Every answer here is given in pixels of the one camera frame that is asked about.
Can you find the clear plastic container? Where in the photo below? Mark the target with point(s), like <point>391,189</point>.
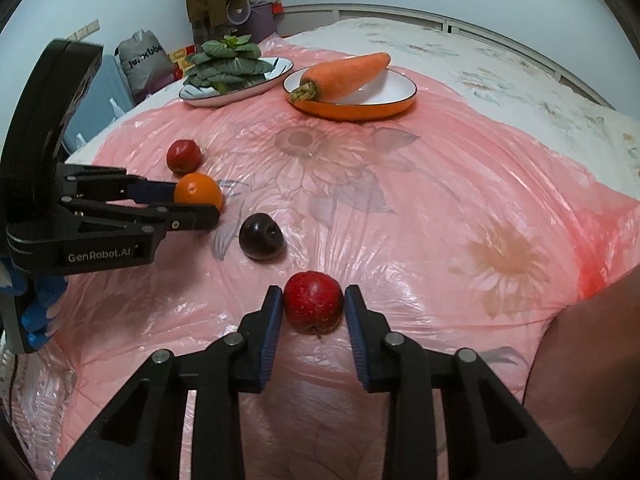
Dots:
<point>30,410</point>

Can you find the carrot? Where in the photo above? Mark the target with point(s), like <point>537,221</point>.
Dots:
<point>345,76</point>

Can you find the dark plum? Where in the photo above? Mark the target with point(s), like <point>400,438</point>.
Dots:
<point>261,236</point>

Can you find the small red apple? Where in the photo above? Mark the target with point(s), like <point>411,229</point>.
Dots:
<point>183,155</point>
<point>314,308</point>

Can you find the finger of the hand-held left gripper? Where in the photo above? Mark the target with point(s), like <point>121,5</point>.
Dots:
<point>155,192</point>
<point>195,216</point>

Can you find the bok choy pile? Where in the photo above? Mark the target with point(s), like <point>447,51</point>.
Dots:
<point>225,67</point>

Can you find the wall switch strip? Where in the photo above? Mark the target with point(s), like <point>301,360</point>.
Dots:
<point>82,28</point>

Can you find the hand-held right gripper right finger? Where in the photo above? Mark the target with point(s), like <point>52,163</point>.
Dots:
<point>357,335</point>

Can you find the white plate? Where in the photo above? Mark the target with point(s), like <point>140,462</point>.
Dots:
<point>280,67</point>

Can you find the purple bin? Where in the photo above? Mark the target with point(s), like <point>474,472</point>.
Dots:
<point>262,22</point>

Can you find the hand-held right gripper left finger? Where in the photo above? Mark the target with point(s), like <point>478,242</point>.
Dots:
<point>270,330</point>

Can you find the grey printed bag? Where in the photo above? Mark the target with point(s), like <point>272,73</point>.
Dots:
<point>145,62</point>

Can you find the orange rimmed plate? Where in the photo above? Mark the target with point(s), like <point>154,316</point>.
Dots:
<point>390,95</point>

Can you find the person's left hand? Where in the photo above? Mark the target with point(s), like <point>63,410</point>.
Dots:
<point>45,310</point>

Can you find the small orange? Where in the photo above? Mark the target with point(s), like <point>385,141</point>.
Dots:
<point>198,191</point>

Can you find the blue suitcase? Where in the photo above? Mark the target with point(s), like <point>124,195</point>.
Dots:
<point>107,90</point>

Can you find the pink plastic sheet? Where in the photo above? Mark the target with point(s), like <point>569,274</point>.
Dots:
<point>400,210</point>

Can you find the yellow and red boxes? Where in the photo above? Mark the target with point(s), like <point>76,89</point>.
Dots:
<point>179,62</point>

